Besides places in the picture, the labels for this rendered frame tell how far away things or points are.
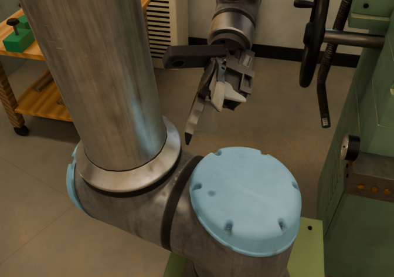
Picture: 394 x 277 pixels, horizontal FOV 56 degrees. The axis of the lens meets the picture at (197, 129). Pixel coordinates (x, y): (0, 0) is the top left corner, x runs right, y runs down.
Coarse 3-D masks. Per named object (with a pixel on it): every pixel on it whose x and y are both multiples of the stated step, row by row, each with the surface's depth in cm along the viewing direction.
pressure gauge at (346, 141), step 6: (348, 138) 86; (354, 138) 86; (342, 144) 91; (348, 144) 86; (354, 144) 85; (342, 150) 90; (348, 150) 86; (354, 150) 85; (342, 156) 89; (348, 156) 86; (354, 156) 86; (348, 162) 91; (354, 162) 90
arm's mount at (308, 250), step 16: (304, 224) 75; (320, 224) 75; (304, 240) 72; (320, 240) 72; (176, 256) 69; (304, 256) 69; (320, 256) 69; (176, 272) 67; (304, 272) 67; (320, 272) 67
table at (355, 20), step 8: (352, 16) 94; (360, 16) 94; (368, 16) 94; (376, 16) 94; (384, 16) 94; (392, 16) 91; (352, 24) 95; (360, 24) 94; (368, 24) 94; (376, 24) 93; (384, 24) 93; (392, 24) 90; (392, 32) 89; (392, 40) 87; (392, 48) 86
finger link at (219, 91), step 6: (210, 84) 63; (216, 84) 59; (222, 84) 59; (228, 84) 63; (216, 90) 58; (222, 90) 58; (228, 90) 61; (234, 90) 62; (216, 96) 58; (222, 96) 58; (228, 96) 59; (234, 96) 60; (240, 96) 61; (210, 102) 58; (216, 102) 57; (222, 102) 57; (216, 108) 57
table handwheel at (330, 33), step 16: (320, 0) 86; (320, 16) 85; (304, 32) 101; (320, 32) 86; (336, 32) 97; (352, 32) 96; (304, 48) 112; (320, 48) 88; (304, 64) 110; (304, 80) 95
